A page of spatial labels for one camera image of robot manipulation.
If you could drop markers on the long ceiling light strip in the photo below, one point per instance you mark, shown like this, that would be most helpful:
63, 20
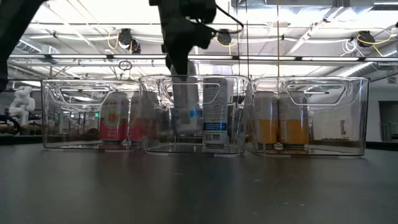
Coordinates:
311, 58

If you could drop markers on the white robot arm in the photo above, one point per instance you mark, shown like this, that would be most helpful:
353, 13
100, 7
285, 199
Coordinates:
21, 104

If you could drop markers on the clear plastic bin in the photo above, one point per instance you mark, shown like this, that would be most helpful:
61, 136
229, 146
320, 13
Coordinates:
335, 133
155, 143
71, 137

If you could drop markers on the pink and white soda can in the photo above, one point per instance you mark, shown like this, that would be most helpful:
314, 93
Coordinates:
136, 121
113, 124

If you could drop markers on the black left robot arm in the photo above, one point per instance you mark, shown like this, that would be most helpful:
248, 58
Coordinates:
15, 31

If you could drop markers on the orange and white soda can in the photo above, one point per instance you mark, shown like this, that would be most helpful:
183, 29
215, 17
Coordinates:
265, 124
293, 124

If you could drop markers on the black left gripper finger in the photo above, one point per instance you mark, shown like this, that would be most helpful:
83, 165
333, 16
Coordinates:
178, 62

